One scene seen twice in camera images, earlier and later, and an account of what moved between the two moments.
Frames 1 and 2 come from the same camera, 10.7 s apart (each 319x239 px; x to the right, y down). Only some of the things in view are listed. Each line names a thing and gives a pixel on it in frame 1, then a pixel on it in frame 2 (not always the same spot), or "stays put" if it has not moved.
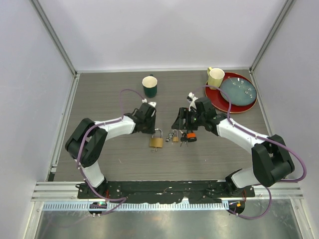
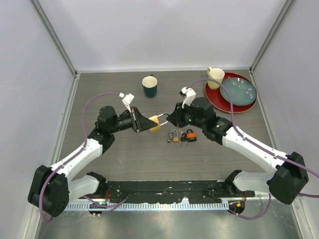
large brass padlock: x=155 y=142 → x=158 y=127
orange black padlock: x=191 y=136 stays put
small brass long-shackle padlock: x=175 y=138 stays put
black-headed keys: x=184 y=139 stays put
